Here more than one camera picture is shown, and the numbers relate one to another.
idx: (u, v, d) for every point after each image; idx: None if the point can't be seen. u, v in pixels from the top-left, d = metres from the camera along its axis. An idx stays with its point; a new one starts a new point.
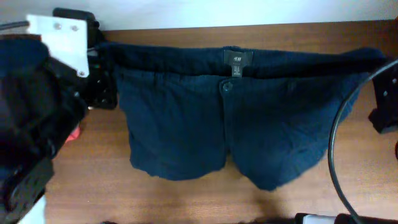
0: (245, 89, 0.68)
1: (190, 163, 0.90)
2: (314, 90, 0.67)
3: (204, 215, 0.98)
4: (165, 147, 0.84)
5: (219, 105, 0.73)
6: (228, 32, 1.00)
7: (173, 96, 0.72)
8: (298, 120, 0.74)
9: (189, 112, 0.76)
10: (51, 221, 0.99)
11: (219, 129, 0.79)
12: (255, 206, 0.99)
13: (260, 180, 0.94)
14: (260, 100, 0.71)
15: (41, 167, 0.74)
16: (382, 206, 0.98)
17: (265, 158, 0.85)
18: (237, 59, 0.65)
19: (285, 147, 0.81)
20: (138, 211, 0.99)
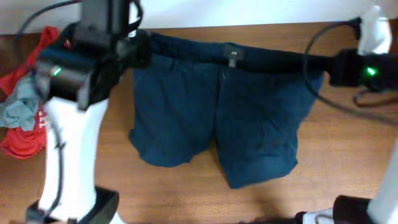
0: (239, 79, 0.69)
1: (180, 149, 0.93)
2: (283, 89, 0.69)
3: (204, 214, 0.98)
4: (157, 127, 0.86)
5: (217, 94, 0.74)
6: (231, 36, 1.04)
7: (181, 81, 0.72)
8: (276, 120, 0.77)
9: (186, 98, 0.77)
10: None
11: (212, 117, 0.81)
12: (256, 206, 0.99)
13: (238, 178, 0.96)
14: (253, 89, 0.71)
15: (112, 76, 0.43)
16: None
17: (251, 149, 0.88)
18: (234, 53, 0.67)
19: (263, 144, 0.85)
20: (138, 212, 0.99)
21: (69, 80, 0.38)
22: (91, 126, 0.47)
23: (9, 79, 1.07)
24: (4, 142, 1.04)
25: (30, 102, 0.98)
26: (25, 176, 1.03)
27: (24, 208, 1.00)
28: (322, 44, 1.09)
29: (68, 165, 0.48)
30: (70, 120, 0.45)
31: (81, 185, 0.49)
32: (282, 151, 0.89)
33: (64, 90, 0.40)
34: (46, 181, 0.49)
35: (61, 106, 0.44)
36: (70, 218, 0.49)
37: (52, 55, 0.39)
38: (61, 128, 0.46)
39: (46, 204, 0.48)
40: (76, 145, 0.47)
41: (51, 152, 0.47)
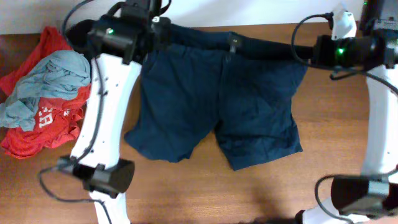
0: (239, 63, 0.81)
1: (185, 135, 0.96)
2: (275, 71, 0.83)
3: (204, 214, 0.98)
4: (165, 111, 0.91)
5: (221, 76, 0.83)
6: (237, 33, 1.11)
7: (191, 64, 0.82)
8: (273, 98, 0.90)
9: (191, 79, 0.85)
10: (50, 221, 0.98)
11: (218, 98, 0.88)
12: (256, 207, 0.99)
13: (241, 163, 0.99)
14: (249, 70, 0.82)
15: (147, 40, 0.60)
16: None
17: (248, 129, 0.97)
18: (234, 40, 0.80)
19: (263, 122, 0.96)
20: (138, 212, 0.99)
21: (119, 41, 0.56)
22: (128, 83, 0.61)
23: (9, 79, 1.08)
24: (4, 143, 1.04)
25: (29, 102, 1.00)
26: (25, 176, 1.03)
27: (22, 209, 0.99)
28: None
29: (105, 114, 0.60)
30: (112, 73, 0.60)
31: (111, 134, 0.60)
32: (276, 133, 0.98)
33: (117, 49, 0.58)
34: (83, 130, 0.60)
35: (108, 58, 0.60)
36: (99, 164, 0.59)
37: (108, 23, 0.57)
38: (105, 79, 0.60)
39: (76, 153, 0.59)
40: (115, 95, 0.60)
41: (94, 98, 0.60)
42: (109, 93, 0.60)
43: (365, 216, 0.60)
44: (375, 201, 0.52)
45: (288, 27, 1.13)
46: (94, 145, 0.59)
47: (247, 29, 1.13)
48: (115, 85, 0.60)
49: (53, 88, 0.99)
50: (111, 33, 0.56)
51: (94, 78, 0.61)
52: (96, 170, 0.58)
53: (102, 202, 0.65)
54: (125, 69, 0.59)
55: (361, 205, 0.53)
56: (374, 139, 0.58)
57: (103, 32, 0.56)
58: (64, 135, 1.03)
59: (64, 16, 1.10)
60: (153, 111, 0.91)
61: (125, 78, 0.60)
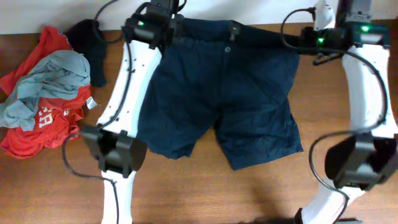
0: (239, 51, 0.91)
1: (186, 127, 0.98)
2: (271, 61, 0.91)
3: (204, 214, 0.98)
4: (170, 100, 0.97)
5: (223, 65, 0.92)
6: None
7: (194, 55, 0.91)
8: (272, 90, 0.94)
9: (196, 67, 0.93)
10: (50, 221, 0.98)
11: (221, 88, 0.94)
12: (256, 207, 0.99)
13: (243, 163, 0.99)
14: (247, 58, 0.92)
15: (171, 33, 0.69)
16: (382, 206, 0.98)
17: (249, 129, 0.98)
18: (234, 28, 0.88)
19: (264, 116, 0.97)
20: (138, 211, 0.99)
21: (148, 33, 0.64)
22: (152, 66, 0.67)
23: (9, 79, 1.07)
24: (4, 143, 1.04)
25: (28, 102, 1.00)
26: (24, 176, 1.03)
27: (22, 209, 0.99)
28: None
29: (130, 88, 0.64)
30: (141, 55, 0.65)
31: (135, 106, 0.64)
32: (277, 132, 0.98)
33: (145, 39, 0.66)
34: (110, 101, 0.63)
35: (139, 45, 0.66)
36: (122, 130, 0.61)
37: (138, 18, 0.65)
38: (134, 60, 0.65)
39: (102, 119, 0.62)
40: (140, 73, 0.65)
41: (123, 73, 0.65)
42: (136, 71, 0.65)
43: (358, 189, 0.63)
44: (364, 157, 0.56)
45: (288, 27, 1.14)
46: (119, 113, 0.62)
47: None
48: (142, 65, 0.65)
49: (53, 88, 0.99)
50: (140, 26, 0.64)
51: (124, 58, 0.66)
52: (120, 134, 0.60)
53: (115, 182, 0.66)
54: (152, 52, 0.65)
55: (351, 162, 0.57)
56: (356, 105, 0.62)
57: (134, 23, 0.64)
58: (64, 135, 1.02)
59: (64, 16, 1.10)
60: (158, 98, 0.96)
61: (151, 59, 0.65)
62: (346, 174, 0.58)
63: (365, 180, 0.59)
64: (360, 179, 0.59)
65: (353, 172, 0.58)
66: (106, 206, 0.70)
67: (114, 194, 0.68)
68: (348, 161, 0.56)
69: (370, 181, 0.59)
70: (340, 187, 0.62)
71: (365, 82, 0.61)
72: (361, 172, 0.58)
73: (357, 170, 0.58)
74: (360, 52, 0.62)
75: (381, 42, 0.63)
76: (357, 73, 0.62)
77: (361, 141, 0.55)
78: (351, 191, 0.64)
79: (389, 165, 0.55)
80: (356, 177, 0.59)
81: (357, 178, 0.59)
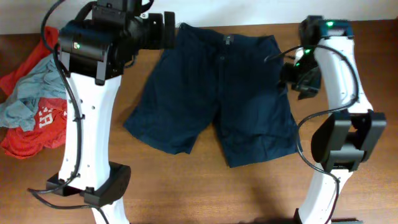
0: (236, 54, 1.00)
1: (186, 122, 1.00)
2: (265, 62, 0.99)
3: (204, 215, 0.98)
4: (172, 96, 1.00)
5: (221, 64, 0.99)
6: (236, 31, 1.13)
7: (195, 56, 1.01)
8: (269, 85, 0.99)
9: (196, 69, 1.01)
10: (50, 220, 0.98)
11: (219, 84, 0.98)
12: (257, 207, 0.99)
13: (241, 161, 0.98)
14: (239, 62, 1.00)
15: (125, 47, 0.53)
16: (383, 206, 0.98)
17: (247, 129, 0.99)
18: (227, 38, 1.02)
19: (264, 111, 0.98)
20: (137, 213, 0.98)
21: (90, 51, 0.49)
22: (106, 104, 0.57)
23: (9, 80, 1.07)
24: (4, 143, 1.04)
25: (29, 102, 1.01)
26: (23, 177, 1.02)
27: (21, 209, 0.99)
28: None
29: (85, 139, 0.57)
30: (86, 94, 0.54)
31: (96, 158, 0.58)
32: (277, 132, 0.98)
33: (89, 64, 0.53)
34: (66, 154, 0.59)
35: (81, 78, 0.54)
36: (87, 187, 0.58)
37: (76, 34, 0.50)
38: (80, 101, 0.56)
39: (63, 175, 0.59)
40: (92, 117, 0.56)
41: (72, 122, 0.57)
42: (86, 116, 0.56)
43: (346, 170, 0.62)
44: (346, 133, 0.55)
45: (289, 27, 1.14)
46: (79, 168, 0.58)
47: (247, 28, 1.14)
48: (92, 107, 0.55)
49: (54, 88, 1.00)
50: (78, 47, 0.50)
51: (69, 99, 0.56)
52: (86, 193, 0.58)
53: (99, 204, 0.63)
54: (101, 88, 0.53)
55: (333, 141, 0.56)
56: (332, 91, 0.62)
57: (69, 43, 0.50)
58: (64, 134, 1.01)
59: (66, 15, 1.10)
60: (159, 98, 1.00)
61: (101, 99, 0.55)
62: (331, 154, 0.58)
63: (351, 158, 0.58)
64: (345, 157, 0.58)
65: (337, 150, 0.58)
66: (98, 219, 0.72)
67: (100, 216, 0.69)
68: (331, 139, 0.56)
69: (354, 158, 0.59)
70: (329, 171, 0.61)
71: (336, 66, 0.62)
72: (344, 149, 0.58)
73: (341, 149, 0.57)
74: (330, 43, 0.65)
75: (346, 34, 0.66)
76: (329, 63, 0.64)
77: (341, 119, 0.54)
78: (341, 173, 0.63)
79: (369, 136, 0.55)
80: (341, 156, 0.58)
81: (343, 157, 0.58)
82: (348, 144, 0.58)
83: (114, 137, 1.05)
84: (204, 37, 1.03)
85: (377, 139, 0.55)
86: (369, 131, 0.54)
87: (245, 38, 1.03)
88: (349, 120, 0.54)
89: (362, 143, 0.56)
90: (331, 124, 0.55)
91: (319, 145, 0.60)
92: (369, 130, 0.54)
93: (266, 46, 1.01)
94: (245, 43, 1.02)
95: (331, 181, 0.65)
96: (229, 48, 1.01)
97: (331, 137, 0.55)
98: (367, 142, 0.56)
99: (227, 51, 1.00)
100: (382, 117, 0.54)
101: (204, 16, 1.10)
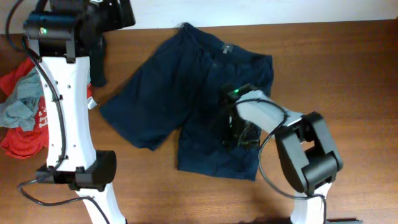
0: (227, 65, 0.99)
1: (157, 122, 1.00)
2: (252, 80, 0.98)
3: (204, 214, 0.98)
4: (153, 93, 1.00)
5: (211, 73, 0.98)
6: (235, 32, 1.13)
7: (188, 59, 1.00)
8: None
9: (186, 68, 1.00)
10: (52, 220, 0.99)
11: (203, 94, 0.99)
12: (256, 207, 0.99)
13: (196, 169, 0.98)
14: (229, 75, 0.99)
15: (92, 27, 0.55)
16: (383, 206, 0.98)
17: (209, 139, 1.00)
18: (226, 47, 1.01)
19: None
20: (138, 213, 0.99)
21: (58, 35, 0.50)
22: (81, 81, 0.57)
23: (9, 80, 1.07)
24: (4, 143, 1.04)
25: (28, 102, 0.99)
26: (24, 176, 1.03)
27: (23, 209, 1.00)
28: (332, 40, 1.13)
29: (67, 119, 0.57)
30: (60, 73, 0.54)
31: (80, 137, 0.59)
32: (237, 154, 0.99)
33: (56, 46, 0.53)
34: (50, 139, 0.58)
35: (52, 60, 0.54)
36: (78, 167, 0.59)
37: (41, 21, 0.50)
38: (56, 83, 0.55)
39: (51, 162, 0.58)
40: (69, 98, 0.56)
41: (51, 106, 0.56)
42: (63, 97, 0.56)
43: (325, 183, 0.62)
44: (300, 147, 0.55)
45: (288, 27, 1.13)
46: (67, 150, 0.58)
47: (246, 28, 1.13)
48: (68, 86, 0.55)
49: None
50: (45, 32, 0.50)
51: (44, 84, 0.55)
52: (76, 173, 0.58)
53: (92, 198, 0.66)
54: (73, 66, 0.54)
55: (298, 163, 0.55)
56: (265, 124, 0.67)
57: (35, 30, 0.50)
58: None
59: None
60: (141, 89, 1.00)
61: (76, 76, 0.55)
62: (307, 180, 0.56)
63: (324, 172, 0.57)
64: (319, 176, 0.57)
65: (310, 173, 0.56)
66: (94, 214, 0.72)
67: (96, 208, 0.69)
68: (291, 160, 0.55)
69: (328, 172, 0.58)
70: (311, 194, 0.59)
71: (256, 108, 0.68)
72: (316, 168, 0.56)
73: (311, 169, 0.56)
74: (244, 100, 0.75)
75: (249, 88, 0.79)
76: (252, 110, 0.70)
77: (287, 137, 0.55)
78: (322, 190, 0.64)
79: (323, 142, 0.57)
80: (316, 177, 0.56)
81: (318, 177, 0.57)
82: (314, 160, 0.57)
83: (113, 137, 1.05)
84: (203, 39, 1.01)
85: (329, 136, 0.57)
86: (318, 130, 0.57)
87: (243, 50, 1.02)
88: (293, 132, 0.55)
89: (321, 145, 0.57)
90: (282, 146, 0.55)
91: (288, 174, 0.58)
92: (319, 137, 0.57)
93: (261, 64, 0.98)
94: (240, 56, 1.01)
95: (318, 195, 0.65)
96: (225, 56, 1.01)
97: (290, 157, 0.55)
98: (324, 144, 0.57)
99: (220, 61, 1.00)
100: (318, 116, 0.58)
101: (204, 18, 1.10)
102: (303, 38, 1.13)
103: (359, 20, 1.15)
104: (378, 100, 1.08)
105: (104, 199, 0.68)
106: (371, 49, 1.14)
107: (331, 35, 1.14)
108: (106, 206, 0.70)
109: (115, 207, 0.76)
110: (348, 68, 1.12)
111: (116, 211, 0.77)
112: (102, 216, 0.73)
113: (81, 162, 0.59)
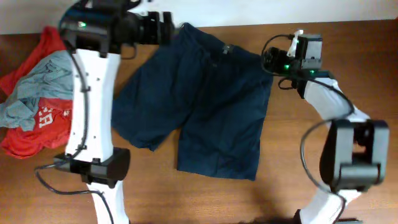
0: (227, 65, 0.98)
1: (157, 122, 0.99)
2: (251, 81, 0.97)
3: (204, 214, 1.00)
4: (153, 92, 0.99)
5: (210, 74, 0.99)
6: (236, 30, 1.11)
7: (187, 58, 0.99)
8: (249, 108, 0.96)
9: (186, 68, 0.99)
10: (53, 219, 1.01)
11: (203, 94, 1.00)
12: (255, 207, 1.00)
13: (196, 169, 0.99)
14: (229, 76, 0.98)
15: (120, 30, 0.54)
16: (376, 204, 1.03)
17: (209, 140, 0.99)
18: (227, 48, 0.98)
19: (234, 130, 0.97)
20: (138, 213, 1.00)
21: (95, 32, 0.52)
22: (110, 76, 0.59)
23: (9, 79, 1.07)
24: (4, 142, 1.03)
25: (29, 102, 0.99)
26: (23, 177, 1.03)
27: (25, 209, 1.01)
28: (336, 38, 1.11)
29: (91, 111, 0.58)
30: (92, 66, 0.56)
31: (101, 129, 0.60)
32: (236, 154, 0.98)
33: (91, 41, 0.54)
34: (73, 127, 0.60)
35: (86, 53, 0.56)
36: (94, 158, 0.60)
37: (80, 15, 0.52)
38: (86, 74, 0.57)
39: (71, 149, 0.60)
40: (97, 89, 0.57)
41: (79, 94, 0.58)
42: (92, 88, 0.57)
43: (355, 191, 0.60)
44: (349, 144, 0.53)
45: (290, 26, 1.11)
46: (86, 140, 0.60)
47: (247, 27, 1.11)
48: (97, 79, 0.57)
49: (53, 88, 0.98)
50: (83, 26, 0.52)
51: (74, 74, 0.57)
52: (92, 165, 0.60)
53: (102, 193, 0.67)
54: (105, 60, 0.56)
55: (339, 157, 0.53)
56: (327, 112, 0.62)
57: (74, 24, 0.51)
58: (64, 135, 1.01)
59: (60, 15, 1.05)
60: (142, 89, 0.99)
61: (106, 71, 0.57)
62: (342, 177, 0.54)
63: (363, 180, 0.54)
64: (357, 180, 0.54)
65: (351, 172, 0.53)
66: (101, 211, 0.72)
67: (104, 205, 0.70)
68: (336, 153, 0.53)
69: (367, 182, 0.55)
70: (336, 192, 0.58)
71: (325, 95, 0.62)
72: (356, 172, 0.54)
73: (352, 170, 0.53)
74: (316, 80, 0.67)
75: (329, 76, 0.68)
76: (319, 94, 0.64)
77: (344, 127, 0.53)
78: (347, 193, 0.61)
79: (375, 147, 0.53)
80: (351, 178, 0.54)
81: (355, 180, 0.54)
82: (357, 162, 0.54)
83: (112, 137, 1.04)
84: (203, 39, 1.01)
85: (385, 148, 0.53)
86: (377, 138, 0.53)
87: (244, 49, 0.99)
88: (352, 126, 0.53)
89: (371, 150, 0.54)
90: (334, 132, 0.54)
91: (326, 164, 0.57)
92: (373, 142, 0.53)
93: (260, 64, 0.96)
94: (240, 55, 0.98)
95: (337, 200, 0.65)
96: (226, 57, 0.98)
97: (336, 149, 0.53)
98: (375, 151, 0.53)
99: (221, 60, 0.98)
100: (385, 124, 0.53)
101: (204, 18, 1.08)
102: None
103: (363, 18, 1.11)
104: (377, 102, 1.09)
105: (112, 196, 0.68)
106: (375, 49, 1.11)
107: (333, 34, 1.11)
108: (114, 203, 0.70)
109: (122, 207, 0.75)
110: (350, 67, 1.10)
111: (122, 211, 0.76)
112: (107, 213, 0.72)
113: (97, 154, 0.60)
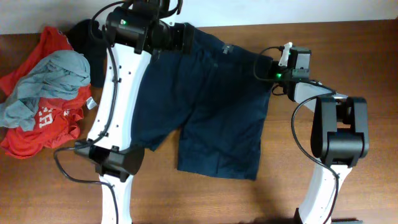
0: (228, 65, 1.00)
1: (157, 121, 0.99)
2: (252, 81, 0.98)
3: (204, 214, 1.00)
4: (154, 91, 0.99)
5: (211, 73, 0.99)
6: (236, 32, 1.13)
7: (188, 58, 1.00)
8: (250, 107, 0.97)
9: (186, 68, 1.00)
10: (53, 219, 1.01)
11: (203, 93, 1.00)
12: (255, 206, 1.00)
13: (199, 168, 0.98)
14: (229, 76, 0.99)
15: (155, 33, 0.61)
16: (376, 203, 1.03)
17: (210, 139, 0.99)
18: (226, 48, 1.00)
19: (234, 129, 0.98)
20: (138, 213, 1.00)
21: (134, 31, 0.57)
22: (140, 71, 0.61)
23: (9, 80, 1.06)
24: (4, 142, 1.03)
25: (28, 102, 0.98)
26: (24, 176, 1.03)
27: (24, 209, 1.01)
28: (333, 38, 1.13)
29: (118, 101, 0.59)
30: (126, 60, 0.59)
31: (124, 119, 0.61)
32: (236, 154, 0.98)
33: (129, 38, 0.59)
34: (97, 114, 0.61)
35: (123, 48, 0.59)
36: (113, 146, 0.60)
37: (122, 15, 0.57)
38: (119, 67, 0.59)
39: (92, 135, 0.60)
40: (127, 83, 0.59)
41: (109, 84, 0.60)
42: (122, 80, 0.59)
43: (346, 166, 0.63)
44: (334, 116, 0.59)
45: (290, 27, 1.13)
46: (109, 129, 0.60)
47: (247, 28, 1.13)
48: (129, 72, 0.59)
49: (53, 88, 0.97)
50: (124, 23, 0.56)
51: (109, 65, 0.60)
52: (111, 152, 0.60)
53: (112, 186, 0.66)
54: (138, 56, 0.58)
55: (326, 129, 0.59)
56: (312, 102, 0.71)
57: (117, 22, 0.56)
58: (64, 135, 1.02)
59: (61, 16, 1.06)
60: (142, 88, 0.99)
61: (138, 66, 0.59)
62: (330, 147, 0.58)
63: (349, 150, 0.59)
64: (344, 151, 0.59)
65: (338, 143, 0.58)
66: (106, 209, 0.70)
67: (112, 200, 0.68)
68: (323, 124, 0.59)
69: (353, 152, 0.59)
70: (328, 166, 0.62)
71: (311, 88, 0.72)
72: (342, 142, 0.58)
73: (339, 141, 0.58)
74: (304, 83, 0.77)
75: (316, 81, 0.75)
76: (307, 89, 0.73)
77: (327, 102, 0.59)
78: (340, 170, 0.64)
79: (357, 118, 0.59)
80: (339, 149, 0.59)
81: (342, 152, 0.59)
82: (343, 134, 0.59)
83: None
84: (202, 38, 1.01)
85: (366, 117, 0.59)
86: (357, 109, 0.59)
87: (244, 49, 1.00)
88: (334, 100, 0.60)
89: (354, 121, 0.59)
90: (319, 107, 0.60)
91: (315, 139, 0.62)
92: (356, 114, 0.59)
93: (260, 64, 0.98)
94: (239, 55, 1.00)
95: (329, 177, 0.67)
96: (226, 56, 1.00)
97: (323, 121, 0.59)
98: (359, 121, 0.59)
99: (221, 60, 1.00)
100: (362, 98, 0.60)
101: (204, 20, 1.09)
102: (304, 38, 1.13)
103: (358, 19, 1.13)
104: (377, 102, 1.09)
105: (122, 191, 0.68)
106: (372, 50, 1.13)
107: (329, 35, 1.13)
108: (120, 199, 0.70)
109: (127, 207, 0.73)
110: (349, 65, 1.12)
111: (127, 210, 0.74)
112: (112, 210, 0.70)
113: (117, 143, 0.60)
